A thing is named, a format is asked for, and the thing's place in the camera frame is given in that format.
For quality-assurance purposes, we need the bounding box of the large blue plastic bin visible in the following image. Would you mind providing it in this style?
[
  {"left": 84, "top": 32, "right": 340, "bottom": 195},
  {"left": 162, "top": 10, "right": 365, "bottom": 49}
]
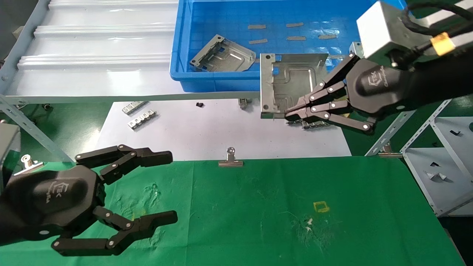
[{"left": 169, "top": 0, "right": 407, "bottom": 93}]

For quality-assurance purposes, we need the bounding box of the black braided cable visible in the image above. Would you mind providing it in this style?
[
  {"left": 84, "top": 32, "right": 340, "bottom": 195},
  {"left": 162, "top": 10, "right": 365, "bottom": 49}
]
[{"left": 388, "top": 0, "right": 473, "bottom": 69}]

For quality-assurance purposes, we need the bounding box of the green table cloth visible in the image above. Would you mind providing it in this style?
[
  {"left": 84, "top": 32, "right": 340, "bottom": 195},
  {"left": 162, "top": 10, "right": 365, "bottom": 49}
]
[{"left": 0, "top": 156, "right": 467, "bottom": 266}]

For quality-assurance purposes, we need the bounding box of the white angle-steel rack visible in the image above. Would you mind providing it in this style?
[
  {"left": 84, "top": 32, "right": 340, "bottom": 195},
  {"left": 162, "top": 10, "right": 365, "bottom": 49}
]
[{"left": 401, "top": 100, "right": 473, "bottom": 217}]

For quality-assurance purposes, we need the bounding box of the grey stamped metal plate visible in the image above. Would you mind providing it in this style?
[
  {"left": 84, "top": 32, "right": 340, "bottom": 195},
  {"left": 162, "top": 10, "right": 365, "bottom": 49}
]
[
  {"left": 260, "top": 53, "right": 330, "bottom": 119},
  {"left": 189, "top": 34, "right": 256, "bottom": 73}
]

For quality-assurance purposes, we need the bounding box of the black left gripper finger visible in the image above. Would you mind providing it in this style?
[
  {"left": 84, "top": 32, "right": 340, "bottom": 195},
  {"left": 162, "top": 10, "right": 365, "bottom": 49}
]
[{"left": 51, "top": 206, "right": 178, "bottom": 256}]

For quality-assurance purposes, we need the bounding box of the yellow cable tag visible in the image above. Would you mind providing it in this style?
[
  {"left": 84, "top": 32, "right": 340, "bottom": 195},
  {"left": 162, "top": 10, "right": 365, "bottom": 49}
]
[{"left": 430, "top": 32, "right": 456, "bottom": 56}]

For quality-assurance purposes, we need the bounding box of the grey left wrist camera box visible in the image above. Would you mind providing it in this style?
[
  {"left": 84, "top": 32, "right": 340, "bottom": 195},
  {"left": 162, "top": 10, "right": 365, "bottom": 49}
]
[{"left": 0, "top": 123, "right": 21, "bottom": 185}]

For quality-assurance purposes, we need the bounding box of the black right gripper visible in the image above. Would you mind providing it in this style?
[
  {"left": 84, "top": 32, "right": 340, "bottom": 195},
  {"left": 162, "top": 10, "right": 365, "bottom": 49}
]
[{"left": 285, "top": 53, "right": 412, "bottom": 134}]

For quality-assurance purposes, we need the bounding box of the small white-grey part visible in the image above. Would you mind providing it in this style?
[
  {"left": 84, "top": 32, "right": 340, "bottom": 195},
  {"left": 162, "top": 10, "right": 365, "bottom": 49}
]
[{"left": 424, "top": 171, "right": 448, "bottom": 182}]

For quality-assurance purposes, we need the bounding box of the small white metal bracket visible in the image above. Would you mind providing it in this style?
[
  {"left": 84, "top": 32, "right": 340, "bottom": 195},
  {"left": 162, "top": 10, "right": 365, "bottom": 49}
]
[{"left": 349, "top": 41, "right": 365, "bottom": 58}]

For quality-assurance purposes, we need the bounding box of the perforated steel shelf post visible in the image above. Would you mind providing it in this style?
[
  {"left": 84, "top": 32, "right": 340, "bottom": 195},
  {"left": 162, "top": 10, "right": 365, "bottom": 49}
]
[
  {"left": 0, "top": 94, "right": 74, "bottom": 164},
  {"left": 365, "top": 99, "right": 452, "bottom": 156}
]

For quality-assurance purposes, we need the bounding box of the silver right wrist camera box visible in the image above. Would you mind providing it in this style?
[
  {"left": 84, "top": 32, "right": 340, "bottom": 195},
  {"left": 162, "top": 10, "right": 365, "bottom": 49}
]
[{"left": 356, "top": 1, "right": 442, "bottom": 69}]

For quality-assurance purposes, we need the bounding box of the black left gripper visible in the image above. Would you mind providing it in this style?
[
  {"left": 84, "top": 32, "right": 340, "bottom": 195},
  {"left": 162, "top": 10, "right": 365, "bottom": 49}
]
[{"left": 4, "top": 145, "right": 173, "bottom": 243}]

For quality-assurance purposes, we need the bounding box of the silver binder clip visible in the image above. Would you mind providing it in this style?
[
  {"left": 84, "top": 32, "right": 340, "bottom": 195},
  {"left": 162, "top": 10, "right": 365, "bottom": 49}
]
[
  {"left": 14, "top": 154, "right": 44, "bottom": 175},
  {"left": 378, "top": 145, "right": 404, "bottom": 158},
  {"left": 218, "top": 147, "right": 244, "bottom": 167}
]

